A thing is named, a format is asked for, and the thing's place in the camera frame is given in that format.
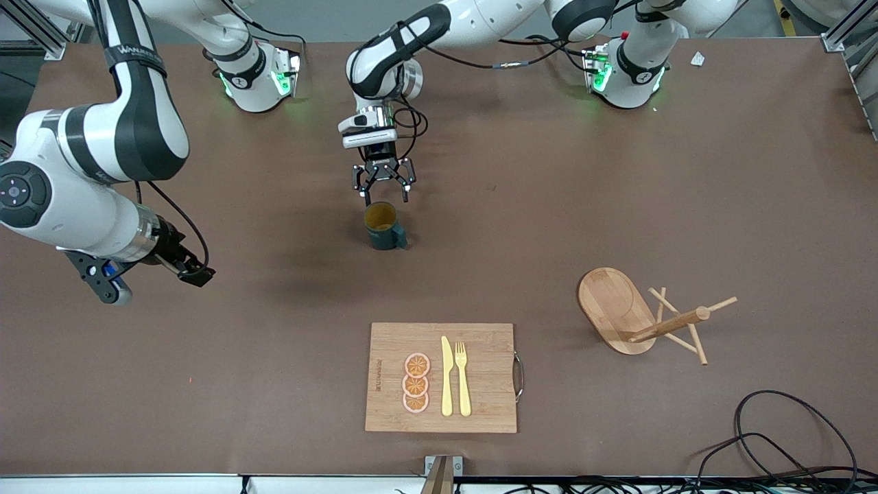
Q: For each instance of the wooden mug tree stand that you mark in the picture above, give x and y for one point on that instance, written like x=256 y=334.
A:
x=603 y=302

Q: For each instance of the metal table edge bracket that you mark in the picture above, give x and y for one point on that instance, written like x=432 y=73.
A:
x=442 y=473

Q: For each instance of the dark green ribbed cup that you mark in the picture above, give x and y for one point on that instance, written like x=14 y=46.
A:
x=381 y=237

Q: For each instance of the bamboo cutting board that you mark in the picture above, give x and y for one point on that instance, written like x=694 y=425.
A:
x=480 y=343

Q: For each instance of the yellow plastic knife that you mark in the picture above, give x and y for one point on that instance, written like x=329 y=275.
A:
x=446 y=384

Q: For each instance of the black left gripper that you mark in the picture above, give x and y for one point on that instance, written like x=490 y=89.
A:
x=379 y=155

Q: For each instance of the brown table cover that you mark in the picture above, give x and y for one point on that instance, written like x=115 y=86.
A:
x=206 y=412

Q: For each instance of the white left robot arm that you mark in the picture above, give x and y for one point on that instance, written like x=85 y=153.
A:
x=384 y=62

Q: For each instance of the aluminium frame profile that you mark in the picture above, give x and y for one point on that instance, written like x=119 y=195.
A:
x=833 y=41
x=48 y=46

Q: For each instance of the toy orange slice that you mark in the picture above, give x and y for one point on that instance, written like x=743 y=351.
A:
x=415 y=386
x=417 y=364
x=416 y=403

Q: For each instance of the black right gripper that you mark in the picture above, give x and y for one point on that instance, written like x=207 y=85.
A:
x=169 y=247

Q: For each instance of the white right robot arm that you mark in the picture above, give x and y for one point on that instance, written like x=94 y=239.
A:
x=89 y=137

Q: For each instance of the yellow plastic fork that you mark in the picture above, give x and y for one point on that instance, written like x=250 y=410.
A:
x=464 y=391

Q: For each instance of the small white paper scrap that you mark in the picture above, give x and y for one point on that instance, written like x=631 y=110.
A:
x=697 y=59

